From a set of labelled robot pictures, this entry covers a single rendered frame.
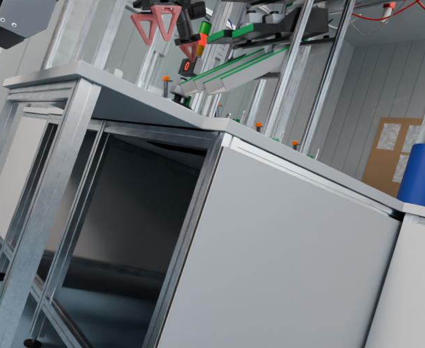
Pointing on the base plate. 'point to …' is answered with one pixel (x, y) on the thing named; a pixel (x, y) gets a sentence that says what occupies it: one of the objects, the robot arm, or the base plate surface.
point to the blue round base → (423, 177)
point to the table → (114, 96)
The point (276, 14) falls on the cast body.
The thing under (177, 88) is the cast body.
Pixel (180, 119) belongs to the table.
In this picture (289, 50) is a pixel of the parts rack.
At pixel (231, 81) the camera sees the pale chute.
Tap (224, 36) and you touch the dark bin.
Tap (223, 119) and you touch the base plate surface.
